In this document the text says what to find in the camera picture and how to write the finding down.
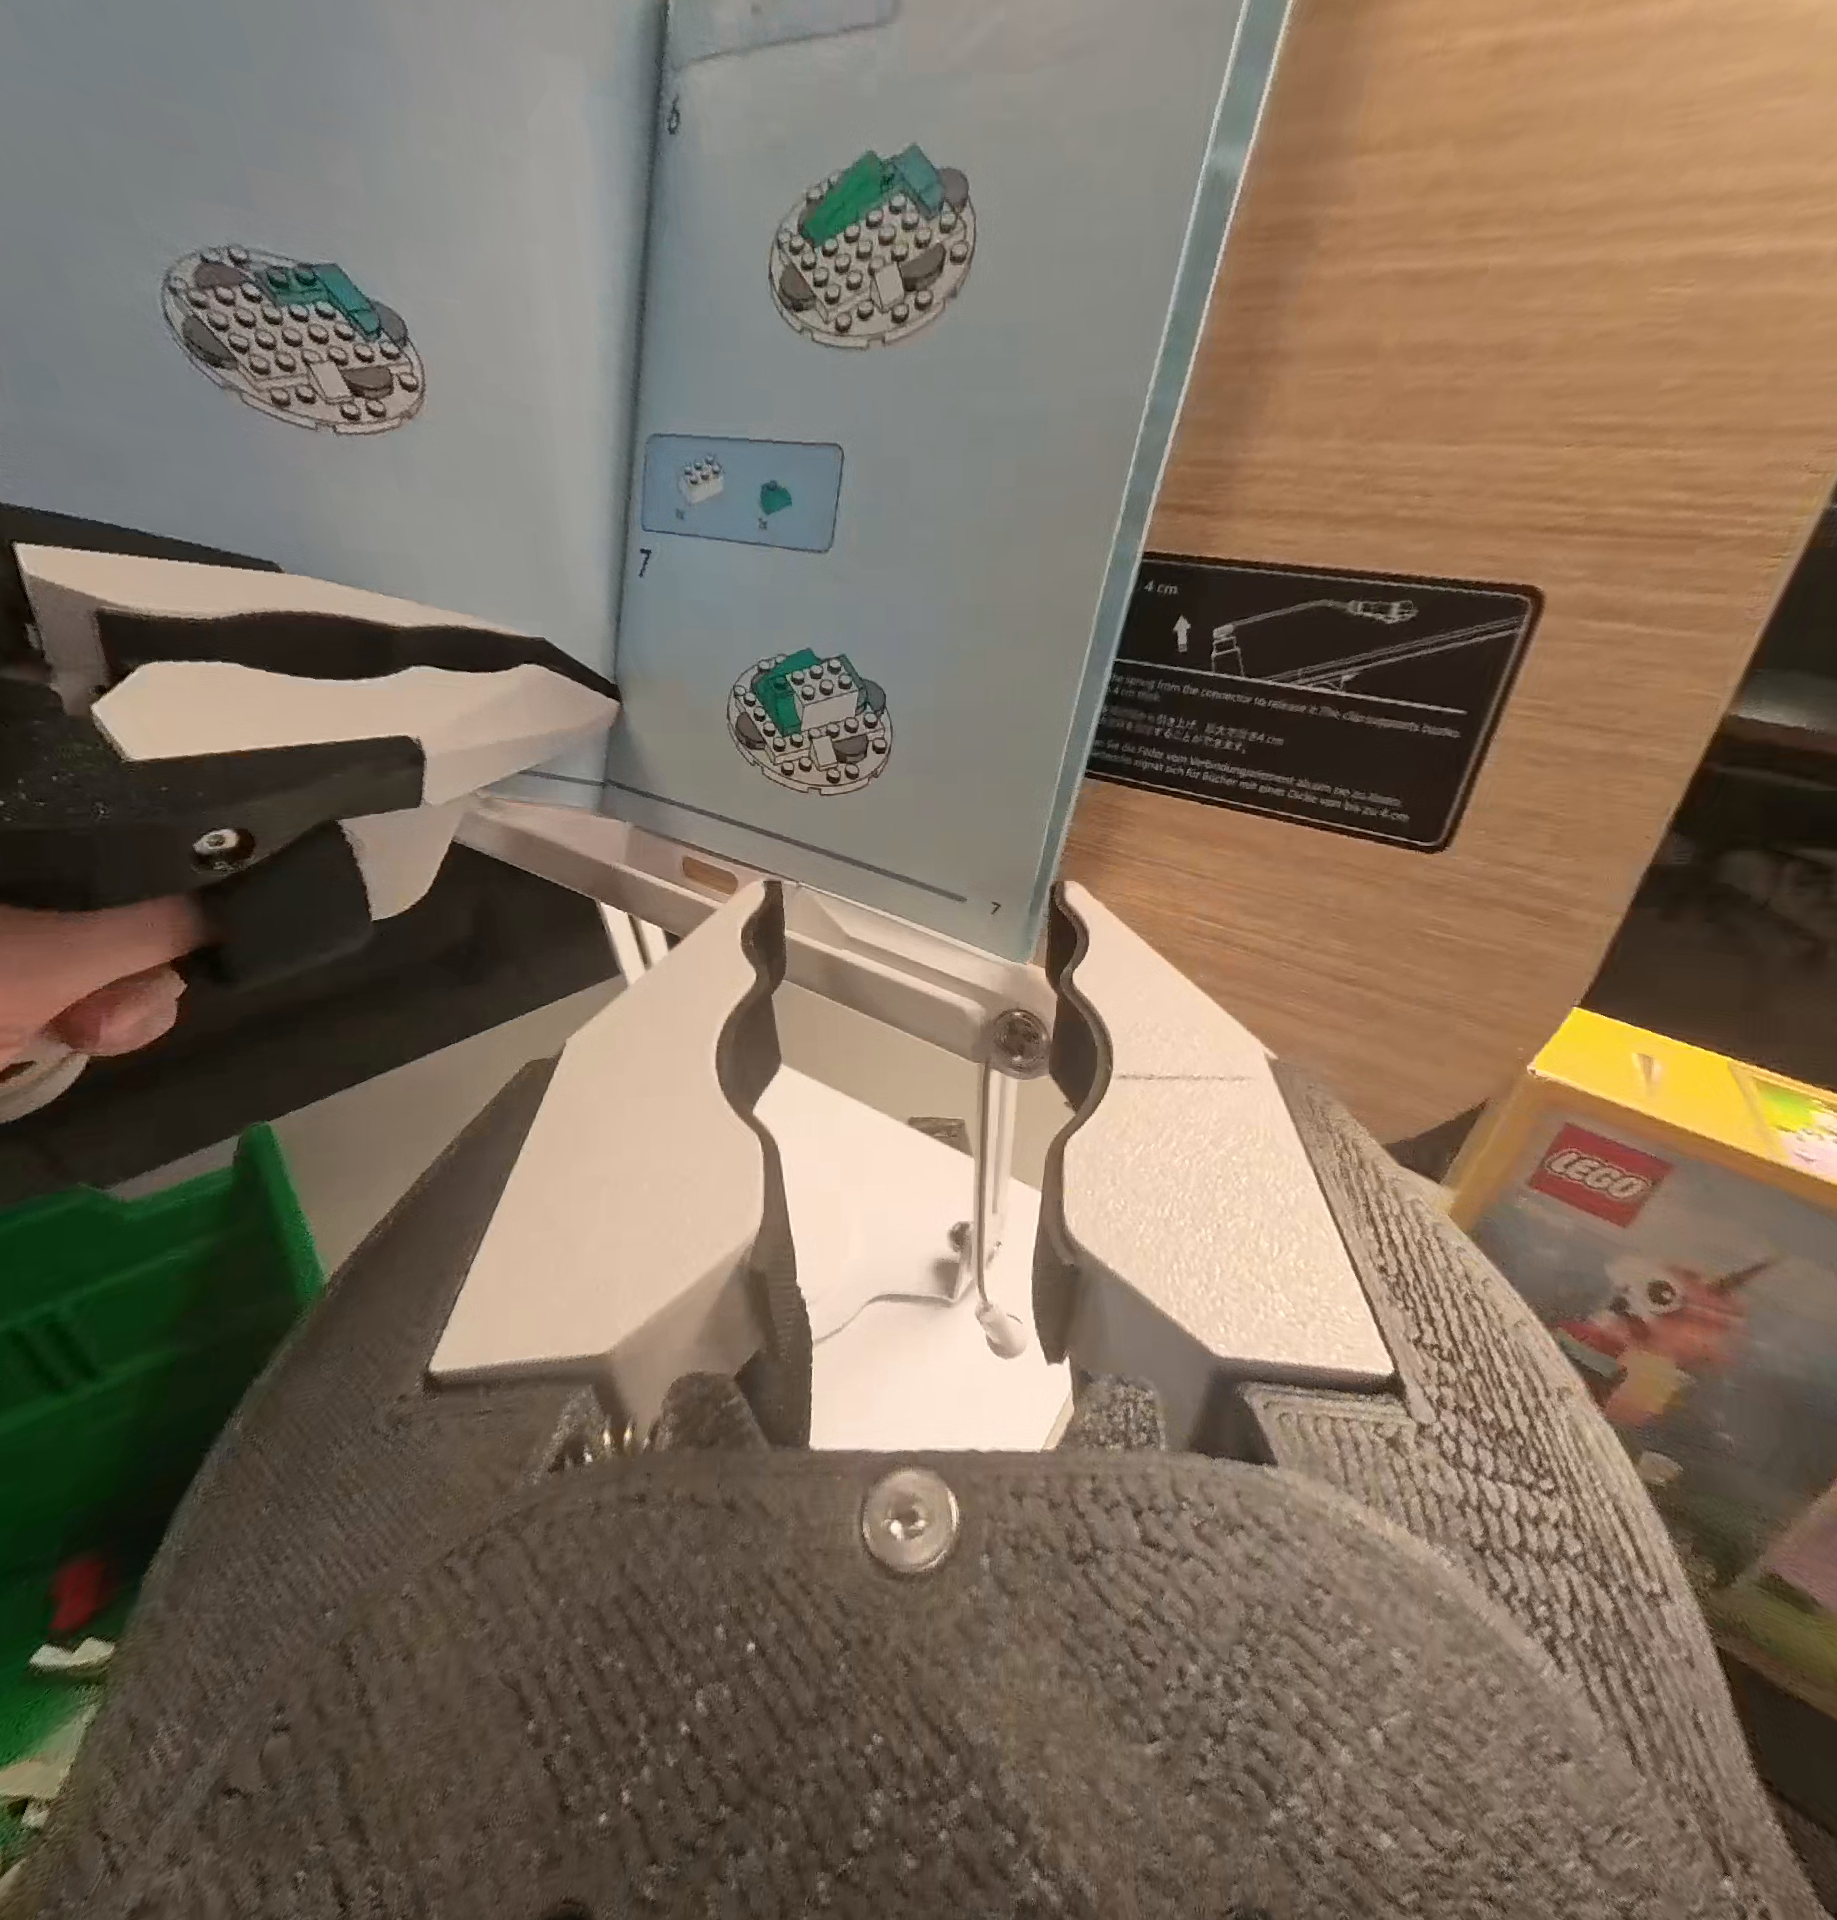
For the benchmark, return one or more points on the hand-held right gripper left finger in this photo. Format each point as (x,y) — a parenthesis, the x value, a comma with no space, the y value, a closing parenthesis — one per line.
(617,1170)

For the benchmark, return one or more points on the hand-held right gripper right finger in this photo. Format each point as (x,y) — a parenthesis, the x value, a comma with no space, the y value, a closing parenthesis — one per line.
(1220,1202)

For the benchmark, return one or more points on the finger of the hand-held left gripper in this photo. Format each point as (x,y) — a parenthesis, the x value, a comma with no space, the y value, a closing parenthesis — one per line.
(228,585)
(485,736)

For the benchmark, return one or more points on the green plastic bin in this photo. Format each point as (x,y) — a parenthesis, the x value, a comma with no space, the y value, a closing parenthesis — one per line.
(108,1318)

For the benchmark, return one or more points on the light blue instruction booklet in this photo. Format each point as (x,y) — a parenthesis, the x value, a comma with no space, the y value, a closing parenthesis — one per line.
(1009,452)

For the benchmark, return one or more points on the yellow lego box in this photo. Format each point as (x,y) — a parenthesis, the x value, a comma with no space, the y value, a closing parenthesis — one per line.
(1655,1290)

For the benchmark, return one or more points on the red lego piece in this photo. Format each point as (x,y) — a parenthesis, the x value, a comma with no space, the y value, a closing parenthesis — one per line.
(86,1594)

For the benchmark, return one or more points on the white lego piece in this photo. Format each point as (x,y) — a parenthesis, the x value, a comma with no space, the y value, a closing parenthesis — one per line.
(71,1658)
(35,1761)

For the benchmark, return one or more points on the person's left hand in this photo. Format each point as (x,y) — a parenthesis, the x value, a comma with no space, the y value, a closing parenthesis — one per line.
(63,975)

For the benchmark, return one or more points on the white page holder clip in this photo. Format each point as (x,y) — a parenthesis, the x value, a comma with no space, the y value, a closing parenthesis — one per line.
(1002,1329)

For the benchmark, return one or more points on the black label sticker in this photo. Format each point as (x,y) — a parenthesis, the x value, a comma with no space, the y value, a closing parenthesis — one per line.
(1309,721)

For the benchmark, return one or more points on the wooden book stand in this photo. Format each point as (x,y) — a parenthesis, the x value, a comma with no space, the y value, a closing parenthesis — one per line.
(1460,301)

